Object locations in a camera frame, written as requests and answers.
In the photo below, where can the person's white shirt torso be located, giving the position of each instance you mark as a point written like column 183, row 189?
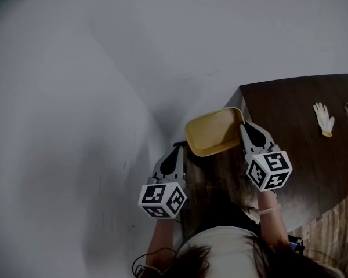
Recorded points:
column 226, row 248

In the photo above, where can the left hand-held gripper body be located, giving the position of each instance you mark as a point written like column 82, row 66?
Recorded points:
column 162, row 197

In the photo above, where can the yellow plastic tray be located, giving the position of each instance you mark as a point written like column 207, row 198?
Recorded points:
column 211, row 132

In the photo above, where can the white work glove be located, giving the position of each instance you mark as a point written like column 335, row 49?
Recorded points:
column 323, row 117

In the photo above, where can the person's right forearm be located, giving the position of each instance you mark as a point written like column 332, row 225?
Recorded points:
column 271, row 227

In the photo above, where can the black and blue device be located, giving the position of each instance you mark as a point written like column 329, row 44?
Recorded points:
column 295, row 244

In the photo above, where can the person's left forearm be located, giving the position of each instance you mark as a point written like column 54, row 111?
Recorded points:
column 161, row 239

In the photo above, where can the dark wooden table white legs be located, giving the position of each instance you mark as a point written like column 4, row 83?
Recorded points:
column 301, row 161

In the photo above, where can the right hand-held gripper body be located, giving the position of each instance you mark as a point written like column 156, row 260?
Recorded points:
column 271, row 169

